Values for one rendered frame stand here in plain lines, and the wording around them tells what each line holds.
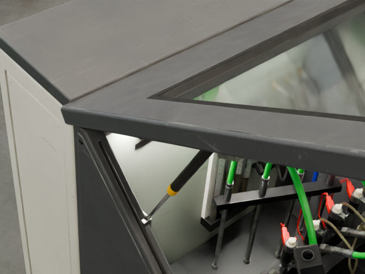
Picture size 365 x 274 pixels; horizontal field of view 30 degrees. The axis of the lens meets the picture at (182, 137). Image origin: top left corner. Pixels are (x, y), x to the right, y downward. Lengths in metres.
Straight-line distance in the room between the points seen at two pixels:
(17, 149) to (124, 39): 0.39
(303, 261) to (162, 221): 0.55
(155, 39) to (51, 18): 0.23
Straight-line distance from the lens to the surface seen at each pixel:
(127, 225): 1.30
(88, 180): 1.35
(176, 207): 1.66
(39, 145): 1.48
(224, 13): 1.52
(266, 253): 1.90
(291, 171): 1.27
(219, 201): 1.63
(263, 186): 1.64
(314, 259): 1.20
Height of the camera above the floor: 2.30
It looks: 43 degrees down
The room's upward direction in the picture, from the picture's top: 6 degrees clockwise
